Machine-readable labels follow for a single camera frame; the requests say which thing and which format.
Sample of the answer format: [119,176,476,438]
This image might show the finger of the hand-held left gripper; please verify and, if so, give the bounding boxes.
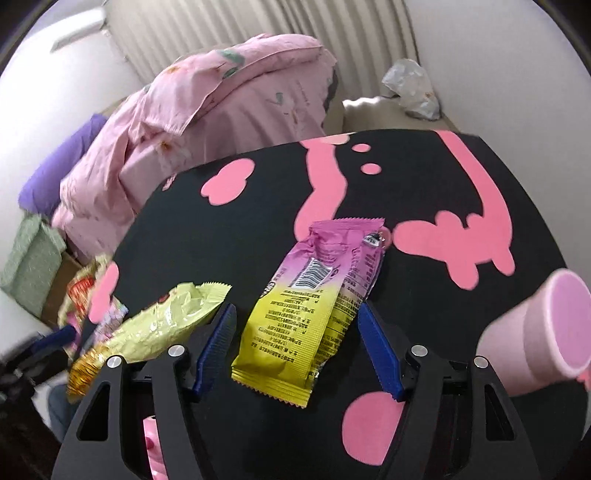
[39,323,79,354]

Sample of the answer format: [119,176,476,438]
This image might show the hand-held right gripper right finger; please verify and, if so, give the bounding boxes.
[358,302,541,480]

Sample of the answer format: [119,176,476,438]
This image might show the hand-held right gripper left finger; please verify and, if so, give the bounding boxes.
[51,303,238,480]

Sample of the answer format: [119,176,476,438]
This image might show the yellow-green plastic bag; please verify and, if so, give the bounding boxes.
[56,256,131,358]

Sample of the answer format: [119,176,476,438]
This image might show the yellow-green snack packet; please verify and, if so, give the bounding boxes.
[66,281,232,403]

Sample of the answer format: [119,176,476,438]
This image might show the pink and yellow snack packet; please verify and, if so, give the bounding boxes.
[231,217,387,408]

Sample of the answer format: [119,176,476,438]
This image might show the pink printed packet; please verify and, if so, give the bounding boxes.
[79,298,129,347]

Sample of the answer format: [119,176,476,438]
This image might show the cardboard box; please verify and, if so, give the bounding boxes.
[41,249,86,330]

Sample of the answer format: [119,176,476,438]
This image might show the person's blue jeans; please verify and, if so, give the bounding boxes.
[45,385,84,444]

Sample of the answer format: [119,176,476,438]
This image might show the green striped cloth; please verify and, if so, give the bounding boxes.
[0,215,68,318]

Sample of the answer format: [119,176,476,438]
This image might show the pink cup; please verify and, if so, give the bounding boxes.
[475,268,591,398]

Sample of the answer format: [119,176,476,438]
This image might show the purple pillow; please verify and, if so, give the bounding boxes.
[17,113,109,217]

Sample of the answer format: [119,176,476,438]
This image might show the black mat with pink print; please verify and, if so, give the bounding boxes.
[81,129,566,480]

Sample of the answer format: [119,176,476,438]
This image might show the bed with pink sheet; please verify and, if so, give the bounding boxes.
[52,60,346,271]

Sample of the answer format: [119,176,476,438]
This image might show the pink floral duvet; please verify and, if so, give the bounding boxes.
[52,33,339,261]

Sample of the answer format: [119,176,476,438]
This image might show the white plastic bag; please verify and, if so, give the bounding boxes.
[381,58,443,121]

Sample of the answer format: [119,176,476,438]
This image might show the white air conditioner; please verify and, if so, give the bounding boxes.
[50,7,108,49]

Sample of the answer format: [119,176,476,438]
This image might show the white pleated curtain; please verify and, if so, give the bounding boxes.
[104,0,423,100]

